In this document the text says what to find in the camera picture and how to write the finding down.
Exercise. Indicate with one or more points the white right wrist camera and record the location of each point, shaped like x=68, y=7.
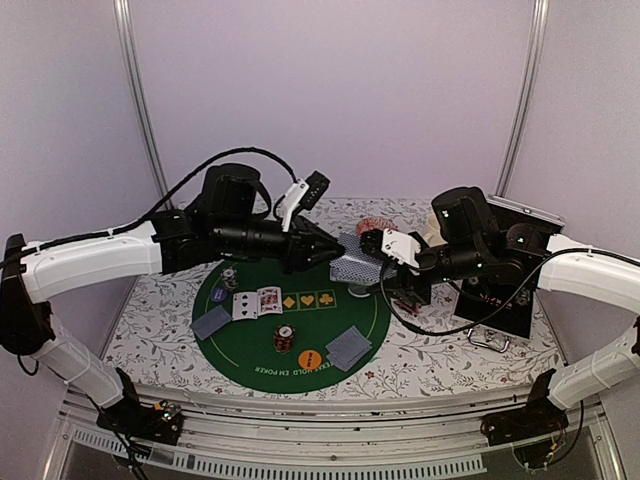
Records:
x=400, y=247

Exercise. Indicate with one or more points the red chip stack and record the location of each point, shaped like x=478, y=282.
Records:
x=284, y=338

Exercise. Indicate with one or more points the clear green dealer button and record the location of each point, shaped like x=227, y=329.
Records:
x=358, y=291

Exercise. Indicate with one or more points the white chip stack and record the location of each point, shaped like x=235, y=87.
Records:
x=229, y=278

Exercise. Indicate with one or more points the round green poker mat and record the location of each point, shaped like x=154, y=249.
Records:
x=318, y=308

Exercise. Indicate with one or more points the red black triangle token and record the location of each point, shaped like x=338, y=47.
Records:
x=408, y=307

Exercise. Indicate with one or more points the left aluminium frame post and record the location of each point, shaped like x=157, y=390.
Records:
x=127, y=41

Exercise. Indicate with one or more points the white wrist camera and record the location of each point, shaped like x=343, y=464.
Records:
x=303, y=194
x=400, y=247

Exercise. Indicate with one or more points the aluminium front rail frame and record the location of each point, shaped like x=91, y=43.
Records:
x=237, y=437

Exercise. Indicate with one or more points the blue round blind button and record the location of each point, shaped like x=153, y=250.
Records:
x=218, y=295

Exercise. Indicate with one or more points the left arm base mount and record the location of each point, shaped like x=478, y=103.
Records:
x=160, y=423

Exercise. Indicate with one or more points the orange round blind button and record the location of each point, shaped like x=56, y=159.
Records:
x=310, y=360

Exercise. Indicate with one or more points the aluminium frame post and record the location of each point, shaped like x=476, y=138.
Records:
x=127, y=41
x=534, y=53

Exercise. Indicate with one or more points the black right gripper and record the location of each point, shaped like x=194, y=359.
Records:
x=408, y=290

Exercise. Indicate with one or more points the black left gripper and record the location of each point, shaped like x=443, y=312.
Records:
x=302, y=236

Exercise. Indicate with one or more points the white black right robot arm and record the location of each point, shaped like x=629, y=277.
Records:
x=524, y=257

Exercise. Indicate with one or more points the aluminium poker chip case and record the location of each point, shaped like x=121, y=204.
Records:
x=492, y=321

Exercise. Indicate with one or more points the blue patterned dealt card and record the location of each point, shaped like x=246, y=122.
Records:
x=350, y=357

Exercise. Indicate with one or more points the cream ceramic mug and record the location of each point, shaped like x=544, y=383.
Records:
x=432, y=234

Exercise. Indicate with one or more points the right aluminium frame post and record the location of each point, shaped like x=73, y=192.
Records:
x=534, y=53

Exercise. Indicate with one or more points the red patterned small bowl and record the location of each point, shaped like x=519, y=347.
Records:
x=374, y=223

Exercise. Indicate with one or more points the king face card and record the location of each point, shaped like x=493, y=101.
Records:
x=269, y=301

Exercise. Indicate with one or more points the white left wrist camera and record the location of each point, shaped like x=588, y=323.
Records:
x=303, y=194

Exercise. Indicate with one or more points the three of spades card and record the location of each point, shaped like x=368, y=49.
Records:
x=244, y=306

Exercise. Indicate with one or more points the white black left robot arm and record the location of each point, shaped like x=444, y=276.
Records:
x=220, y=223

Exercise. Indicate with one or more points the floral white tablecloth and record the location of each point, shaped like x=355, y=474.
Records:
x=154, y=344

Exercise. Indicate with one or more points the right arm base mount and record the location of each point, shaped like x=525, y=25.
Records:
x=535, y=435

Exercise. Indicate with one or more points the blue dealt card player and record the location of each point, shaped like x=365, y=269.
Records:
x=209, y=323

